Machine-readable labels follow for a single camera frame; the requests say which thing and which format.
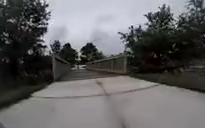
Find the grey bridge railing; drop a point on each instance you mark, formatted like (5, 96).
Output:
(60, 68)
(111, 64)

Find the cluster of dark trees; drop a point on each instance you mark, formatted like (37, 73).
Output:
(88, 51)
(163, 46)
(13, 36)

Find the bridge deck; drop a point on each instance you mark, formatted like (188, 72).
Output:
(85, 74)

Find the pale concrete path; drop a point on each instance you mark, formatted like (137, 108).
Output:
(123, 106)

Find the grass strip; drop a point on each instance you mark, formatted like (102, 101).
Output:
(6, 95)
(186, 81)

